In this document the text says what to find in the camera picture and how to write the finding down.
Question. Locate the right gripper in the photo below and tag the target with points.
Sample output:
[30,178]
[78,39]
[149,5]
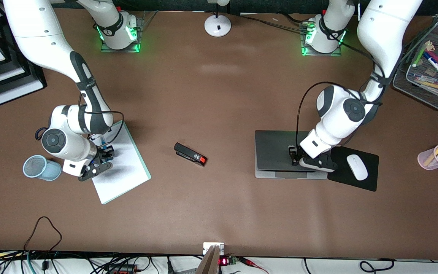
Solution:
[106,153]

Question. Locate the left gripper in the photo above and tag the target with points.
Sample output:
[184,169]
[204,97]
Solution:
[293,152]

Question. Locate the silver laptop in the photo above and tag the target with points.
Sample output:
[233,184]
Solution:
[272,152]

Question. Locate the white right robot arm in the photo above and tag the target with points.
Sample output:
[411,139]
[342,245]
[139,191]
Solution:
[40,30]

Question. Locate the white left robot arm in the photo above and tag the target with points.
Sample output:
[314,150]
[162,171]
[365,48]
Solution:
[382,30]

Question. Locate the green marker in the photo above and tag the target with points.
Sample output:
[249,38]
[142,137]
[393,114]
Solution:
[421,55]

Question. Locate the white marker blue cap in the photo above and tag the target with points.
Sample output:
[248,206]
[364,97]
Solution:
[436,66]

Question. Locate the white clipboard teal edge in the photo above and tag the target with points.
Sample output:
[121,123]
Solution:
[127,171]

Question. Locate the white computer mouse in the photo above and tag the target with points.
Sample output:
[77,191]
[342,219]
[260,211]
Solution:
[357,167]

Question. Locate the blue mesh cup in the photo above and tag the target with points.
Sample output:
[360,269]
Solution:
[46,169]

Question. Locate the black scissors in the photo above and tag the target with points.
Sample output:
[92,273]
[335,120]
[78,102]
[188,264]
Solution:
[36,134]

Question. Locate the black mouse pad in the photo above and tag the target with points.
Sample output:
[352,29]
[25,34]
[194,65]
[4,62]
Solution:
[371,179]

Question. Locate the black red stapler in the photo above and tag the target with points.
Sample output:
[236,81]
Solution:
[188,153]

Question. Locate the black stacked paper tray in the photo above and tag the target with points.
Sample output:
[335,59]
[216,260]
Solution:
[21,82]

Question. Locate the red display circuit board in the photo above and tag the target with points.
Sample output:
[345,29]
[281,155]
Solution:
[226,261]

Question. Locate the black mesh desk tray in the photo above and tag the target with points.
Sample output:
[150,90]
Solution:
[424,95]

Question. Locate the white round lamp base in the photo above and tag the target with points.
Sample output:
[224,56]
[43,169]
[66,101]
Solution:
[217,26]

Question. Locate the yellow highlighter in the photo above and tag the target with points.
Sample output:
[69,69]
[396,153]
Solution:
[432,85]

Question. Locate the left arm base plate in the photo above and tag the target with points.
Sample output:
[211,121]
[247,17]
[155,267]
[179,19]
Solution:
[321,54]

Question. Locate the grey post white block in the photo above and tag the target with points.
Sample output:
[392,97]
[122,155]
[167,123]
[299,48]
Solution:
[211,258]

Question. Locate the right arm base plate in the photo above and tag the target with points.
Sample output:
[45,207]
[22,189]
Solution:
[143,23]

